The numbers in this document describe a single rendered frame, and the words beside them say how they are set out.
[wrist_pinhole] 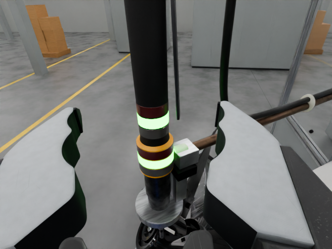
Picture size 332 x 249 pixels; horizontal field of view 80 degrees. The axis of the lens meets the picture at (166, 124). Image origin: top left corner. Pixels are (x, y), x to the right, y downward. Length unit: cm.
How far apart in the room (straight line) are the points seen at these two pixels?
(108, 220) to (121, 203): 20
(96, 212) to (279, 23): 539
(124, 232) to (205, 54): 481
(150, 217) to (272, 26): 571
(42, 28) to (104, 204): 712
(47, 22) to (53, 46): 74
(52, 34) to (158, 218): 820
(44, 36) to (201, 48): 544
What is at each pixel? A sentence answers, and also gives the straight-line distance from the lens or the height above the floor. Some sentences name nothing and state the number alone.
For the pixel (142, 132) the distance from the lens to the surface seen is 21.
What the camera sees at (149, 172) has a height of 154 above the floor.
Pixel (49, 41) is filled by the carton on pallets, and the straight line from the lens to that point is 847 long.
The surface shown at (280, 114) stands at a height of 155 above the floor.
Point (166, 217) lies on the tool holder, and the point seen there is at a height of 146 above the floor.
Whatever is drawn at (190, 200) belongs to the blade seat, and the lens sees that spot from 63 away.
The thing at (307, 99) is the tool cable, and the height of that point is 156.
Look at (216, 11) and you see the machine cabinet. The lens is 562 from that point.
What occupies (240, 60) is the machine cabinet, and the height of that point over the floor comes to 24.
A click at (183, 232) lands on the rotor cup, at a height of 123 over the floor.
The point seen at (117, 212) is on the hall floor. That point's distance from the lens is 213.
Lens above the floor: 172
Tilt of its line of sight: 33 degrees down
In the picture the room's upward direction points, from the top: 2 degrees counter-clockwise
